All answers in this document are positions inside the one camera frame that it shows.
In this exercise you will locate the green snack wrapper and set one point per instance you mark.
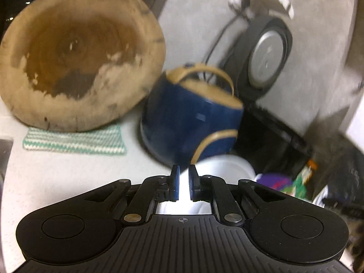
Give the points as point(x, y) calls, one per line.
point(298, 188)

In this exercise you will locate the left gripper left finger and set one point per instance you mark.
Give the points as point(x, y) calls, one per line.
point(168, 189)

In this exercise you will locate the white round plate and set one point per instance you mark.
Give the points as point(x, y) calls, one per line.
point(231, 168)

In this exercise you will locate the green white knitted cloth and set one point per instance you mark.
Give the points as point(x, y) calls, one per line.
point(106, 140)

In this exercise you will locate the pink purple sponge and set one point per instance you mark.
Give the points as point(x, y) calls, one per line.
point(275, 181)

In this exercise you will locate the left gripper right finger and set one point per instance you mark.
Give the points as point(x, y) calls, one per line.
point(200, 189)

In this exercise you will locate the black rice cooker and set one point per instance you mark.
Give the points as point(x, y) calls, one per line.
point(254, 62)

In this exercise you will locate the round wooden cutting board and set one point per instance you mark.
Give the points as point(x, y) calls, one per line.
point(76, 65)

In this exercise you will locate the steel kitchen sink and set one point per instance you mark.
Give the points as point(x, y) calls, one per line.
point(6, 144)

